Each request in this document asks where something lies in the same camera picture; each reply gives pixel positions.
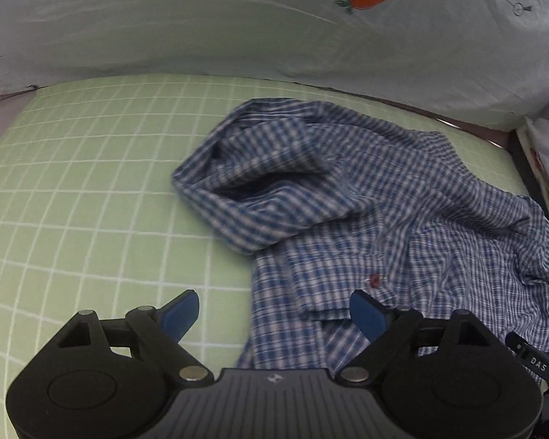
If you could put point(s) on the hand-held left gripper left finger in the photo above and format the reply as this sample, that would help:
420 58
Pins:
183 316

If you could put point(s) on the pale quilt with carrot print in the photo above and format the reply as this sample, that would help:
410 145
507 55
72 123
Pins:
210 32

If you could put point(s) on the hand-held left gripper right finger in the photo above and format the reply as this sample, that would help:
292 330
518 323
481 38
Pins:
367 316

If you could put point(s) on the green checked bed sheet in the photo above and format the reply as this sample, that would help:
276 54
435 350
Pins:
96 183

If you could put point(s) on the blue plaid shirt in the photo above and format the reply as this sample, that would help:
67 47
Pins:
393 219

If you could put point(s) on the black bed edge rail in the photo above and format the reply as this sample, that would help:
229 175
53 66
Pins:
528 173

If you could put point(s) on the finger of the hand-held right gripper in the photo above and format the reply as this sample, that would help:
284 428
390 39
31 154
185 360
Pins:
537 362

